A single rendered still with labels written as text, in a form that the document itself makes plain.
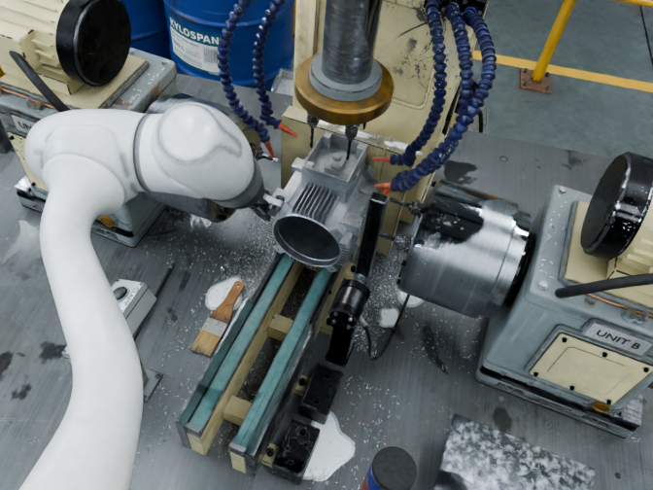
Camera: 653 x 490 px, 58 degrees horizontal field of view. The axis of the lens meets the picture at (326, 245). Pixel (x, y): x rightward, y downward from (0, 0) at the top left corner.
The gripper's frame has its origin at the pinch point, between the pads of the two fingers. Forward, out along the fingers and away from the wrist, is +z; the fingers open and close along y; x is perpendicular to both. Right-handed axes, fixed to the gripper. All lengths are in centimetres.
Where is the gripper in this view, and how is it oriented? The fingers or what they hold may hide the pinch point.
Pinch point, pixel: (264, 209)
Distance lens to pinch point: 109.4
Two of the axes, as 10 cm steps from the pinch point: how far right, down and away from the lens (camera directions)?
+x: -3.6, 9.3, -1.1
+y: -9.3, -3.4, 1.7
